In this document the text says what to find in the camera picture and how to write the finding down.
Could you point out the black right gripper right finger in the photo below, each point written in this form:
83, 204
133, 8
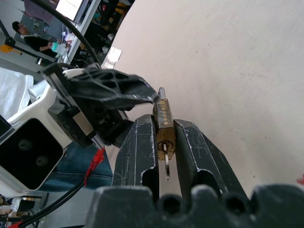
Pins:
204, 154

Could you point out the person in black shirt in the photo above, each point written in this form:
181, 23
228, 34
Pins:
35, 41

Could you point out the computer monitor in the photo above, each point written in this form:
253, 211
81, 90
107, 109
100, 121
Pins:
70, 8

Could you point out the white fabric garment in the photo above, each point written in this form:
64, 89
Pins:
12, 90

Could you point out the silver padlock key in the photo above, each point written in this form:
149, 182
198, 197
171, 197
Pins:
167, 166

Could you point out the teal bottle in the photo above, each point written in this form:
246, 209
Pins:
58, 48

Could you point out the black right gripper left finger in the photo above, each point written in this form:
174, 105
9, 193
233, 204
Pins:
133, 152

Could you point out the brass padlock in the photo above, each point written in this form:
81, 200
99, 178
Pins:
166, 126

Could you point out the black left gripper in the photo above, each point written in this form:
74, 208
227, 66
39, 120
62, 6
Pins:
80, 118

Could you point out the small red object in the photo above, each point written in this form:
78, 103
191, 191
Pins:
301, 178

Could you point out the blue denim jeans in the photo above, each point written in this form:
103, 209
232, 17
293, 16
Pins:
76, 164

